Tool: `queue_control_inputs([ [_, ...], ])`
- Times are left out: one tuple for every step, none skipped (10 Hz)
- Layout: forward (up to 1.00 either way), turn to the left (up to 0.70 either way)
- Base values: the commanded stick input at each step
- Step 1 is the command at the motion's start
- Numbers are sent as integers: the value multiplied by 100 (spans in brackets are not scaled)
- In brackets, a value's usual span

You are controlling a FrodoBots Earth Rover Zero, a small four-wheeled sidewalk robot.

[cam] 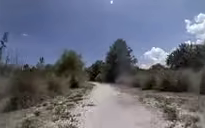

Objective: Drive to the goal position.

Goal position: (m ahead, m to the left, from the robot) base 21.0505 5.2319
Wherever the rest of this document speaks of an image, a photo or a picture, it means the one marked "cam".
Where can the small dark tree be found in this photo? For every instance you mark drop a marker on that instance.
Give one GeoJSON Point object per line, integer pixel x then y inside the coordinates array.
{"type": "Point", "coordinates": [96, 69]}

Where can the tall dark green tree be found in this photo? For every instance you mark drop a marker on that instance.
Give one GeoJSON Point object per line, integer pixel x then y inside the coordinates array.
{"type": "Point", "coordinates": [119, 60]}

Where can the round green bush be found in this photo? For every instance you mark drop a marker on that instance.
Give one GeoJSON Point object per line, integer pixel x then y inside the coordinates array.
{"type": "Point", "coordinates": [70, 65]}

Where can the pale dirt path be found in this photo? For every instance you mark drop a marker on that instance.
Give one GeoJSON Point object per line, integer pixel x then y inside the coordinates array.
{"type": "Point", "coordinates": [115, 110]}

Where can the dry brush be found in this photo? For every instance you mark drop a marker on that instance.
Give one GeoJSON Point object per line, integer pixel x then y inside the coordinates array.
{"type": "Point", "coordinates": [20, 86]}
{"type": "Point", "coordinates": [170, 80]}

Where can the dry stony ground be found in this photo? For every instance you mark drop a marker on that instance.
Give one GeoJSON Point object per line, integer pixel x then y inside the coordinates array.
{"type": "Point", "coordinates": [46, 113]}
{"type": "Point", "coordinates": [176, 108]}

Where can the group of trees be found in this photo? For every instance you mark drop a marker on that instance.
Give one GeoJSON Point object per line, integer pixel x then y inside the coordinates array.
{"type": "Point", "coordinates": [190, 55]}

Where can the tall reeds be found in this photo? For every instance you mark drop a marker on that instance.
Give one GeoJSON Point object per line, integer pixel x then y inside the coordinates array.
{"type": "Point", "coordinates": [1, 45]}

